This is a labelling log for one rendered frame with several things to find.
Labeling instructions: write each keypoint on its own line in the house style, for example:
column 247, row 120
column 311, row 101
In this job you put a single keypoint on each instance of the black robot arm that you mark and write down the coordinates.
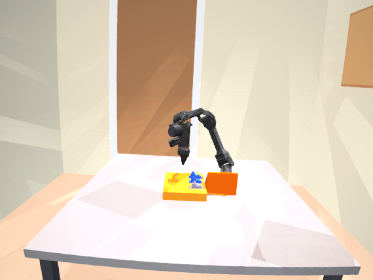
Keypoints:
column 177, row 128

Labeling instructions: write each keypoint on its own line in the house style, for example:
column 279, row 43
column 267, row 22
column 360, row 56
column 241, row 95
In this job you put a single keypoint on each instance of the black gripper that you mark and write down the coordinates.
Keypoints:
column 183, row 149

